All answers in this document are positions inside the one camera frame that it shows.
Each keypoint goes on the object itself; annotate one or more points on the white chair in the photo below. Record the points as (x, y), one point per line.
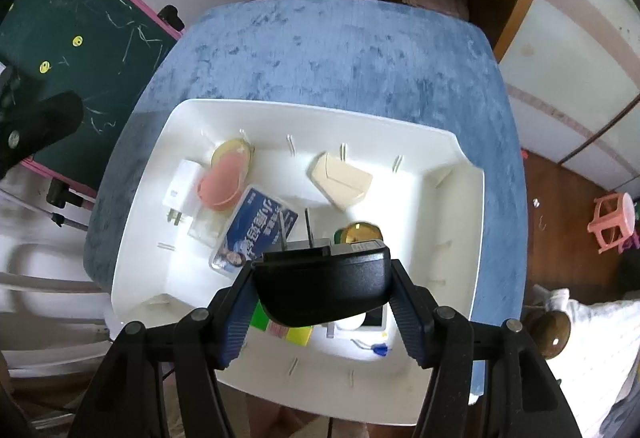
(30, 263)

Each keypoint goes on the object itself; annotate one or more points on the white plastic tray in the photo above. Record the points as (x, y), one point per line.
(400, 158)

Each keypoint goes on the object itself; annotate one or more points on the green chalkboard with pink frame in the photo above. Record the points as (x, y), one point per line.
(95, 68)

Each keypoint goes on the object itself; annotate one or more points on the yellow round magnet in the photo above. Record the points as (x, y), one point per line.
(45, 66)
(76, 40)

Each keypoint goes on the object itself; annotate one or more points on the pink oval case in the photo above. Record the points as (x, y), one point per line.
(222, 180)

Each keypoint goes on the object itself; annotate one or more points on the white wardrobe with pink stripes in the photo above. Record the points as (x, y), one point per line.
(575, 93)

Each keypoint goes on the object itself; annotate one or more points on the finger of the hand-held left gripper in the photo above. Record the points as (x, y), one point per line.
(40, 126)

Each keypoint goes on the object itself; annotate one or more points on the green bottle with gold cap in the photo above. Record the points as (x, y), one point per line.
(357, 233)

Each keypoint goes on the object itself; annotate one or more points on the multicolour puzzle cube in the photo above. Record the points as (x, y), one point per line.
(282, 329)

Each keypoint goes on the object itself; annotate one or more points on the blue packet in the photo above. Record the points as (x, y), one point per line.
(255, 230)

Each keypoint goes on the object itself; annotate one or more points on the black power adapter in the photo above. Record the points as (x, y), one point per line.
(322, 288)

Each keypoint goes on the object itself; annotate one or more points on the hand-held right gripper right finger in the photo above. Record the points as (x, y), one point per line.
(407, 328)

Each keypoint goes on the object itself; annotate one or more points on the white charger plug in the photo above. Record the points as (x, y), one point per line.
(180, 190)

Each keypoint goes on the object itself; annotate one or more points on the round cream tin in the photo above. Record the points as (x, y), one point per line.
(227, 149)

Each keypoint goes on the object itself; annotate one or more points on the pink plastic stool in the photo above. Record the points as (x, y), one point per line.
(612, 223)

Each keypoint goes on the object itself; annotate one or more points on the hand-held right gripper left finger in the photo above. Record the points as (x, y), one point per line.
(235, 333)

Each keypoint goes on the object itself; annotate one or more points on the cream angular box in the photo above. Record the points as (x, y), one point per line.
(342, 180)

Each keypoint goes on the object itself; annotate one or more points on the white cloth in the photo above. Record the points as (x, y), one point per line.
(595, 333)

